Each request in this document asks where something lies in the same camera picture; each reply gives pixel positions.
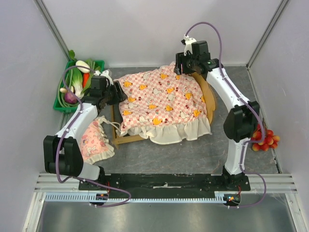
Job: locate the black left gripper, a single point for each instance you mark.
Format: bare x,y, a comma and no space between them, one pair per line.
119,96

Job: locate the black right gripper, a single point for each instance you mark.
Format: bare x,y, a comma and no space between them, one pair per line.
180,63

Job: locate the pink checkered duck mattress cover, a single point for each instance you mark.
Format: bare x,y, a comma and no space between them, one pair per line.
166,104

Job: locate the wooden pet bed frame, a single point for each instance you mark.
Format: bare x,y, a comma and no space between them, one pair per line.
207,96

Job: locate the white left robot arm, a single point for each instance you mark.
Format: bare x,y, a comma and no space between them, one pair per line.
62,153

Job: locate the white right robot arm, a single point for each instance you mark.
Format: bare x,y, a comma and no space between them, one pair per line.
242,117

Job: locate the green plastic crate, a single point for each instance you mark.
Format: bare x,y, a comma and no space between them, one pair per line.
59,103

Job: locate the green toy leafy vegetable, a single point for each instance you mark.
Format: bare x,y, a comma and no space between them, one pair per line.
93,65

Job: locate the orange toy carrot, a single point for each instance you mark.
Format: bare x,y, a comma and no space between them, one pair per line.
85,79

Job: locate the green toy bok choy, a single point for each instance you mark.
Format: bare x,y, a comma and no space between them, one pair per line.
76,80

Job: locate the purple toy onion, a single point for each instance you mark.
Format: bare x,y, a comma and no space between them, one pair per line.
70,98

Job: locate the white toy radish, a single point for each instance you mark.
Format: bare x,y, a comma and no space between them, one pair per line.
82,66

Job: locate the pink frilled pillow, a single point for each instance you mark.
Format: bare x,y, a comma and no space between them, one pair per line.
94,143

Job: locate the green toy long beans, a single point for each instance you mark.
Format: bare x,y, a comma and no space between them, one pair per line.
74,80

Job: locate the toy mushroom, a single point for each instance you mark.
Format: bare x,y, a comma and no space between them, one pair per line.
63,90

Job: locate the red toy cherry bunch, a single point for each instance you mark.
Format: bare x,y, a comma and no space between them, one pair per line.
270,139

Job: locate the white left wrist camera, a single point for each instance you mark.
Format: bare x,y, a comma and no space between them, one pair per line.
107,74

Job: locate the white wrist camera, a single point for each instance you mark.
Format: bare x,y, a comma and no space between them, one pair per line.
107,74
187,42

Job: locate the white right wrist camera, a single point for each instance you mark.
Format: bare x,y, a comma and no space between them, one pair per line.
187,42

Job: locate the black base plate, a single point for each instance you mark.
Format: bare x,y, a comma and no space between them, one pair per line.
176,185

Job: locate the grey slotted cable duct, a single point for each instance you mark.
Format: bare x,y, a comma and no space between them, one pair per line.
104,198

